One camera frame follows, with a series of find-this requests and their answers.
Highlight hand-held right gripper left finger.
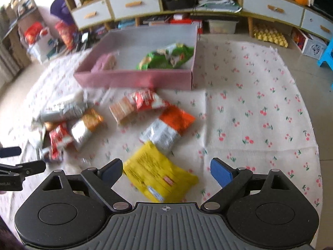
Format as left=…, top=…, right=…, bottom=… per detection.
left=42, top=159, right=133, bottom=213

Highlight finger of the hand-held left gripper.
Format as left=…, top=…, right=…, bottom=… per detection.
left=0, top=160, right=54, bottom=176
left=0, top=147, right=22, bottom=158

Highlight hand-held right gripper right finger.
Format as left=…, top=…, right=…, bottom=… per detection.
left=201, top=157, right=292, bottom=212

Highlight small silver snack packet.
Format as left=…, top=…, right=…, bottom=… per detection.
left=39, top=146, right=63, bottom=164

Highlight red snack packet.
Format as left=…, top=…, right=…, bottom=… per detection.
left=48, top=122, right=75, bottom=162
left=131, top=89, right=171, bottom=112

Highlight yellow snack packet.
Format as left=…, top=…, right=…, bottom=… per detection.
left=123, top=140, right=199, bottom=204

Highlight orange gold snack packet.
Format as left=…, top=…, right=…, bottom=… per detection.
left=71, top=109, right=105, bottom=150

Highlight silver white snack packet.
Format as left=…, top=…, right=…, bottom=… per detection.
left=32, top=92, right=89, bottom=123

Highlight orange and silver snack packet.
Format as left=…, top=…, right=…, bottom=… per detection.
left=139, top=107, right=196, bottom=155

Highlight pink cardboard box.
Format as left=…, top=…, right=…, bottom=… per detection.
left=73, top=22, right=199, bottom=91

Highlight cream snack packet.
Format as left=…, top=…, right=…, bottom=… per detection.
left=91, top=53, right=117, bottom=72

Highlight green snack packet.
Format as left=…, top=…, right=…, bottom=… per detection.
left=137, top=42, right=195, bottom=71

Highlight dark purple clothing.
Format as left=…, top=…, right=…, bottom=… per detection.
left=0, top=214, right=25, bottom=250

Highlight cherry print cloth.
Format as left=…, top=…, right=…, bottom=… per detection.
left=0, top=40, right=322, bottom=214

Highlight grey curtain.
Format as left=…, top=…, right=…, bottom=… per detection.
left=0, top=35, right=30, bottom=82

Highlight white shopping bag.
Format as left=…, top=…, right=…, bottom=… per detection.
left=27, top=27, right=59, bottom=63

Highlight red plastic bag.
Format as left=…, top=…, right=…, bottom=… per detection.
left=24, top=22, right=45, bottom=45

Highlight wooden shelf rack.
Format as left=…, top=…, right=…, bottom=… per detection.
left=0, top=0, right=45, bottom=45

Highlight black tripod stands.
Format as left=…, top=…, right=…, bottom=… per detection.
left=74, top=31, right=90, bottom=51

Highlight yellow egg tray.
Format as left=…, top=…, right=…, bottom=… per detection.
left=253, top=25, right=289, bottom=48

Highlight clear storage box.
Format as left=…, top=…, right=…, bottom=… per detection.
left=207, top=19, right=238, bottom=34

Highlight blue lidded storage box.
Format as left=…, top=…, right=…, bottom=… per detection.
left=118, top=19, right=137, bottom=29

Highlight long wooden cabinet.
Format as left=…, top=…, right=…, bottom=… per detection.
left=107, top=0, right=333, bottom=42

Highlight white printed cardboard box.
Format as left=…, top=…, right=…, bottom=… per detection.
left=291, top=27, right=328, bottom=57

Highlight blue plastic stool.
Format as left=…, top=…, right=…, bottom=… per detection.
left=317, top=39, right=333, bottom=71

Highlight red box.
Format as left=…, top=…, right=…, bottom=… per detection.
left=169, top=17, right=203, bottom=34

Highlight tall wooden shelf cabinet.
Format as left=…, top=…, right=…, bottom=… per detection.
left=58, top=0, right=115, bottom=30

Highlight pile of papers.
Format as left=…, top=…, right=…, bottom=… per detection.
left=196, top=0, right=242, bottom=13

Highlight white drawer wooden handle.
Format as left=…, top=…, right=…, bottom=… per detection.
left=242, top=0, right=305, bottom=26
left=302, top=9, right=333, bottom=41
left=108, top=0, right=162, bottom=19
left=71, top=0, right=113, bottom=29

